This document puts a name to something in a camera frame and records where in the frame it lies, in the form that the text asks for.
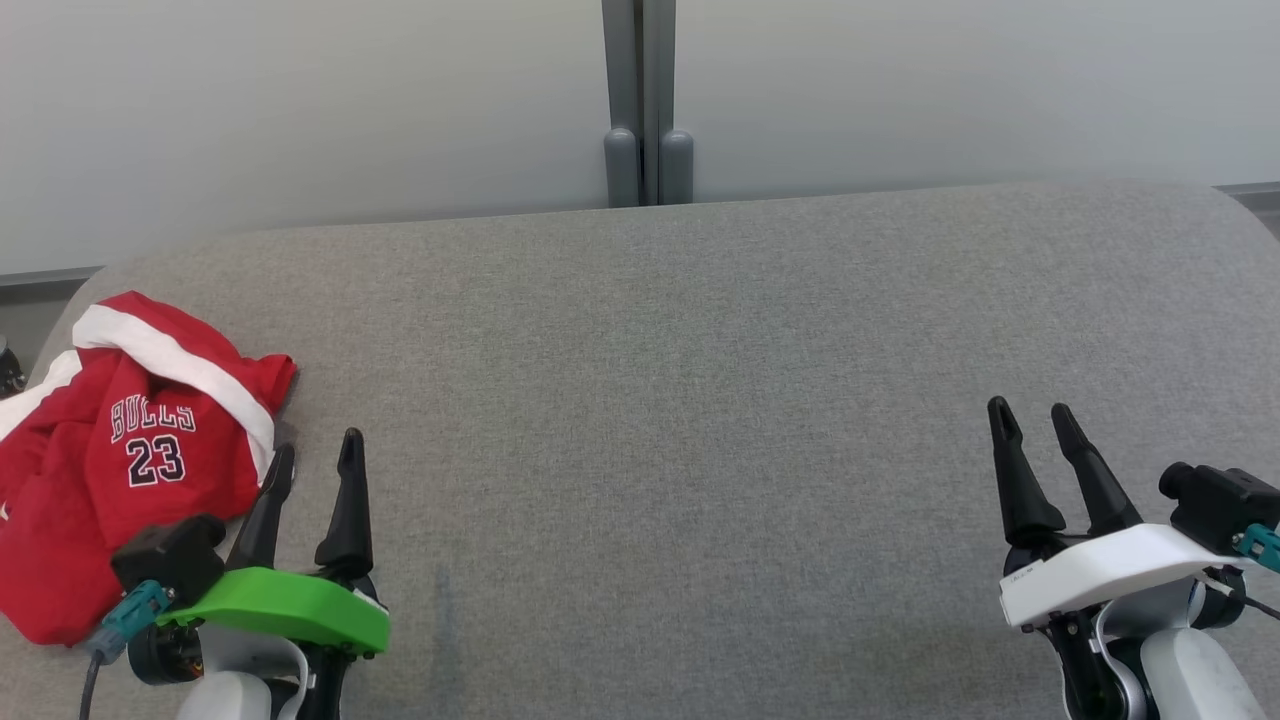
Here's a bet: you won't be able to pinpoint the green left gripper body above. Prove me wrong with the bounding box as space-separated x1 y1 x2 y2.
158 565 392 658

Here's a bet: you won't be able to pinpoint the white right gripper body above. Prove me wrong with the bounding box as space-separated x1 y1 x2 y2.
1000 524 1253 629

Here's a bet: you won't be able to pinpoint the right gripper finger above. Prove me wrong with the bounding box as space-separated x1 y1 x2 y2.
988 397 1068 547
1050 403 1144 537

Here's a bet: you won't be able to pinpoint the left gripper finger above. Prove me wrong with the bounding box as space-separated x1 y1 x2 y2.
226 443 297 572
316 428 374 580

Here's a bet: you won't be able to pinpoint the red shorts white stripe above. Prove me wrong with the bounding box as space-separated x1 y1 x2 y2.
0 290 299 521

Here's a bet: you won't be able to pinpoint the red jersey white sleeves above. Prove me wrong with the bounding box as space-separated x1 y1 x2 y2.
0 400 261 647

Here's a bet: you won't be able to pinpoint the teal left camera connector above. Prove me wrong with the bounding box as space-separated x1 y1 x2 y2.
85 580 173 663

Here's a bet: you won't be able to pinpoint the teal camera connector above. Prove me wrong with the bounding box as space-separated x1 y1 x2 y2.
85 580 173 663
1234 524 1280 574

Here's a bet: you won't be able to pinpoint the teal right camera connector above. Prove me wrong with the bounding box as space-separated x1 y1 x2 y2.
1234 524 1280 574

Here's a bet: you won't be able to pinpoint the grey partition base rail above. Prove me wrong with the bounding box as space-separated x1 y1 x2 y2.
0 264 103 293
1214 182 1280 213

